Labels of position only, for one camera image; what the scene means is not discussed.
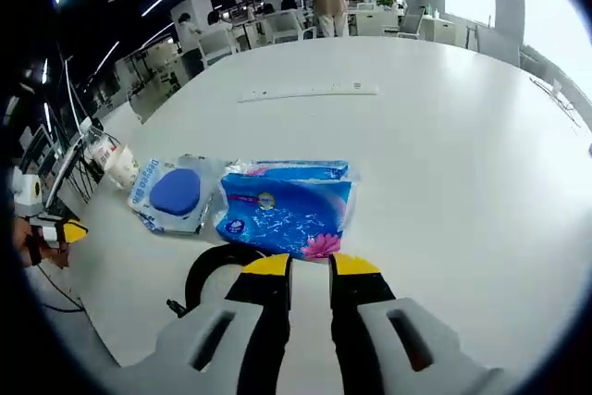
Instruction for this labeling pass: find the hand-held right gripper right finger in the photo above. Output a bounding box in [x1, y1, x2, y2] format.
[328, 253, 464, 395]

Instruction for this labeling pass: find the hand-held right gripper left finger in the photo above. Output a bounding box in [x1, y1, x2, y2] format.
[154, 253, 293, 395]

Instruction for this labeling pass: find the white paper cup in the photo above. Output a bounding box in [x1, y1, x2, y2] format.
[106, 143, 140, 191]

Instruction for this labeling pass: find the clear plastic water bottle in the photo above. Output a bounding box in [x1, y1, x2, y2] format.
[85, 130, 122, 172]

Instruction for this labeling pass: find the black cable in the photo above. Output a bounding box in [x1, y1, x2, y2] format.
[166, 245, 269, 320]

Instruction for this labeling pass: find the clear blue-print packet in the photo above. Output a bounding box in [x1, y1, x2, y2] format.
[127, 153, 228, 235]

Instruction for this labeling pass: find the blue tissue packet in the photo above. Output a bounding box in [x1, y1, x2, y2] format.
[213, 158, 363, 261]

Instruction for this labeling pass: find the person's left hand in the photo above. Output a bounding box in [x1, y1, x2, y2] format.
[11, 217, 70, 269]

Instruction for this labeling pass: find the black laptop stand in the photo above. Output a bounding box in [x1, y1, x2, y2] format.
[68, 149, 105, 204]

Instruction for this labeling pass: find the white office chair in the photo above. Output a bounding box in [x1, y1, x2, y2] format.
[265, 10, 318, 44]
[198, 27, 241, 68]

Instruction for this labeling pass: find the white power socket strip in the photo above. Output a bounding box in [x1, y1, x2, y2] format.
[238, 81, 380, 104]

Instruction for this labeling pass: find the grey office chair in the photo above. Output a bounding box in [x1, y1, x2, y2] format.
[396, 6, 425, 40]

